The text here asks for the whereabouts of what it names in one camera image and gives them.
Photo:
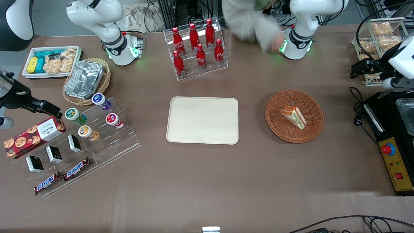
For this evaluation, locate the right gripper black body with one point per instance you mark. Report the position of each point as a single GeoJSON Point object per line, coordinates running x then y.
{"type": "Point", "coordinates": [15, 96]}

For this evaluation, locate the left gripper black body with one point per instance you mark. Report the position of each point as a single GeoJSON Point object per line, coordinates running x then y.
{"type": "Point", "coordinates": [379, 66]}

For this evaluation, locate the triangular sandwich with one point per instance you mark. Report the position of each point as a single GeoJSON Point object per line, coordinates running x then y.
{"type": "Point", "coordinates": [294, 117]}

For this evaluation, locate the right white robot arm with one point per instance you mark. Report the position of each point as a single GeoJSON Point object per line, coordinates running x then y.
{"type": "Point", "coordinates": [97, 13]}

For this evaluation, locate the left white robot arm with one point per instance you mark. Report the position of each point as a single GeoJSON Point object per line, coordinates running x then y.
{"type": "Point", "coordinates": [299, 35]}

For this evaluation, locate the aluminium foil tray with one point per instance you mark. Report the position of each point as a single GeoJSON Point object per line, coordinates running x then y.
{"type": "Point", "coordinates": [84, 79]}

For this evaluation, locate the light tan wicker basket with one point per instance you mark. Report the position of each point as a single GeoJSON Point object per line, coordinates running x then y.
{"type": "Point", "coordinates": [105, 81]}

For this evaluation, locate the brown round wicker basket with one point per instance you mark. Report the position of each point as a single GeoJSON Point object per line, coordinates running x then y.
{"type": "Point", "coordinates": [281, 126]}

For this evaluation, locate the cream plastic tray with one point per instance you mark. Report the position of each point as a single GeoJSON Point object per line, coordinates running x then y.
{"type": "Point", "coordinates": [202, 120]}

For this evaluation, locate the person blurred hand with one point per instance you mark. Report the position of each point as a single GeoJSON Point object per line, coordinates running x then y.
{"type": "Point", "coordinates": [278, 43]}

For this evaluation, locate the bagged bread roll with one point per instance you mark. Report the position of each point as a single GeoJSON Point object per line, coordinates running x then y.
{"type": "Point", "coordinates": [374, 77]}
{"type": "Point", "coordinates": [367, 57]}
{"type": "Point", "coordinates": [388, 42]}
{"type": "Point", "coordinates": [381, 28]}
{"type": "Point", "coordinates": [366, 47]}

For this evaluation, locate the grey metal bar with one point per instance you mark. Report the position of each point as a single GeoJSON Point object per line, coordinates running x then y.
{"type": "Point", "coordinates": [386, 94]}

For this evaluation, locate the white rectangular snack bin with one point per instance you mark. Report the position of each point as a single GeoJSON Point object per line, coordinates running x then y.
{"type": "Point", "coordinates": [27, 75]}

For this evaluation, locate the green lid yogurt cup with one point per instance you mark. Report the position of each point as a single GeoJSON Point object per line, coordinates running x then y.
{"type": "Point", "coordinates": [73, 115]}

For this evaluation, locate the red Walkers cookie box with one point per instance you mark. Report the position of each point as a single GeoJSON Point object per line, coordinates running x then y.
{"type": "Point", "coordinates": [32, 137]}

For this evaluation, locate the yellow small box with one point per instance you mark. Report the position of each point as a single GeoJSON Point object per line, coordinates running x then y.
{"type": "Point", "coordinates": [32, 65]}

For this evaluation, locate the teal small box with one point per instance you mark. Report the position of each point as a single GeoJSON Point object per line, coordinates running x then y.
{"type": "Point", "coordinates": [40, 66]}

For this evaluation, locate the small black carton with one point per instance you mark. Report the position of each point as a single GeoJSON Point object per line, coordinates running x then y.
{"type": "Point", "coordinates": [74, 143]}
{"type": "Point", "coordinates": [34, 164]}
{"type": "Point", "coordinates": [53, 154]}

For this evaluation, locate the clear bag of crackers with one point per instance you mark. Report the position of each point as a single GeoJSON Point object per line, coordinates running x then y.
{"type": "Point", "coordinates": [67, 64]}
{"type": "Point", "coordinates": [69, 53]}
{"type": "Point", "coordinates": [52, 66]}

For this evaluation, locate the orange lid yogurt cup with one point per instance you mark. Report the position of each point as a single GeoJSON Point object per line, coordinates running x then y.
{"type": "Point", "coordinates": [86, 132]}

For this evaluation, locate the steel pan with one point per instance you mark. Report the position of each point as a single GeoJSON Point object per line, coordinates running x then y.
{"type": "Point", "coordinates": [407, 113]}

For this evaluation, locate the purple lid yogurt cup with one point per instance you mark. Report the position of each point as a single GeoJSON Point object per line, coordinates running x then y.
{"type": "Point", "coordinates": [99, 99]}

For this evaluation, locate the teal long box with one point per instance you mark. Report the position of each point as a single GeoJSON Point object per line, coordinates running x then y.
{"type": "Point", "coordinates": [48, 53]}

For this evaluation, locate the black yellow control box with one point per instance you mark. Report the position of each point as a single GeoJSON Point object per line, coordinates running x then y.
{"type": "Point", "coordinates": [385, 129]}

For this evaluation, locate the red lid yogurt cup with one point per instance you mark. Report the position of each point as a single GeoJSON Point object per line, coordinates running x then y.
{"type": "Point", "coordinates": [113, 119]}

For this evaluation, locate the Snickers chocolate bar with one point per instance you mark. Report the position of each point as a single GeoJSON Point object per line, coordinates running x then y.
{"type": "Point", "coordinates": [48, 183]}
{"type": "Point", "coordinates": [76, 169]}

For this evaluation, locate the clear acrylic stepped cup stand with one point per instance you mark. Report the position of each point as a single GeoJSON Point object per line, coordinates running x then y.
{"type": "Point", "coordinates": [113, 145]}

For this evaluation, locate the red emergency stop button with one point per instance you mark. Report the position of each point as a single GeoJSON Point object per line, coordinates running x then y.
{"type": "Point", "coordinates": [388, 149]}

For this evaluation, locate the clear acrylic stepped candy stand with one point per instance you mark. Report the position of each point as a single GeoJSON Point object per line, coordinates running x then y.
{"type": "Point", "coordinates": [77, 183]}

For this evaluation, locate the person in grey top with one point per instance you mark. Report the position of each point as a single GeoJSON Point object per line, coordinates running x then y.
{"type": "Point", "coordinates": [249, 22]}

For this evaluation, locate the crumpled white cloth bag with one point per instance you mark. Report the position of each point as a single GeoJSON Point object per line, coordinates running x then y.
{"type": "Point", "coordinates": [136, 17]}

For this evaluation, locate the red cola bottle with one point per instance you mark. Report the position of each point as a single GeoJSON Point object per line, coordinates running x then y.
{"type": "Point", "coordinates": [177, 40]}
{"type": "Point", "coordinates": [194, 37]}
{"type": "Point", "coordinates": [201, 58]}
{"type": "Point", "coordinates": [219, 53]}
{"type": "Point", "coordinates": [179, 66]}
{"type": "Point", "coordinates": [210, 32]}

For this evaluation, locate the clear acrylic bottle rack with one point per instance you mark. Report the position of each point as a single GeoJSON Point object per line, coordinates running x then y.
{"type": "Point", "coordinates": [190, 72]}

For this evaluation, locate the right wrist grey round mount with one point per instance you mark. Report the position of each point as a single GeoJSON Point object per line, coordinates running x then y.
{"type": "Point", "coordinates": [5, 123]}

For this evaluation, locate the small white metal bracket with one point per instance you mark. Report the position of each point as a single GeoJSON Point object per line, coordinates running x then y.
{"type": "Point", "coordinates": [211, 229]}

